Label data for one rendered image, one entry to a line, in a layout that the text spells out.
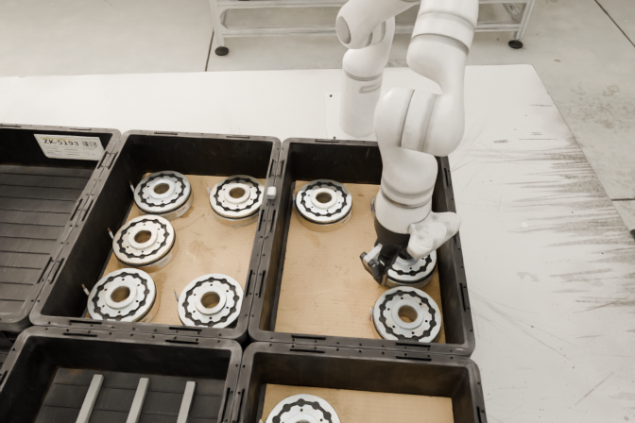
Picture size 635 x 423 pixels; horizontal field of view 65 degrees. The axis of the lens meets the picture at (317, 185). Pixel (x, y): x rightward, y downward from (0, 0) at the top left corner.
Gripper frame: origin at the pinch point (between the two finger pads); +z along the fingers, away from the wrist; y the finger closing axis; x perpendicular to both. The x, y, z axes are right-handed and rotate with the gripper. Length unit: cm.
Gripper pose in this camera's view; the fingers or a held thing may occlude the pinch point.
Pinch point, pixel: (391, 267)
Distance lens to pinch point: 84.1
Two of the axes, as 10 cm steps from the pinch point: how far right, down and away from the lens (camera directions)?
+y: -7.7, 4.7, -4.3
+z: 0.0, 6.8, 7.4
